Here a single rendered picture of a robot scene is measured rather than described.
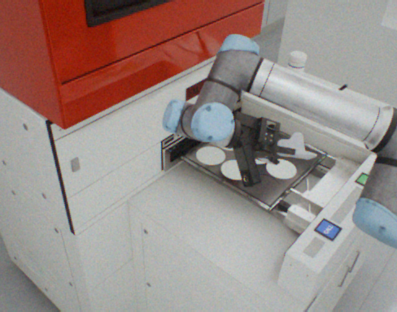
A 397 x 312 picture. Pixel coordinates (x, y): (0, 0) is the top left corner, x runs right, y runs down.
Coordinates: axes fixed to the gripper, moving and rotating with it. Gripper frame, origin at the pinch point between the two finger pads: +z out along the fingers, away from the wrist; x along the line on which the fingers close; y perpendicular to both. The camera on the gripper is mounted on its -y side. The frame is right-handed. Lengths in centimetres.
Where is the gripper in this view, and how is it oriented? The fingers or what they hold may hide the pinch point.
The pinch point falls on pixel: (297, 162)
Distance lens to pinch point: 104.9
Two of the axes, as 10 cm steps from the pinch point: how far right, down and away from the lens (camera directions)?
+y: 1.8, -9.6, 2.0
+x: -4.0, 1.2, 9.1
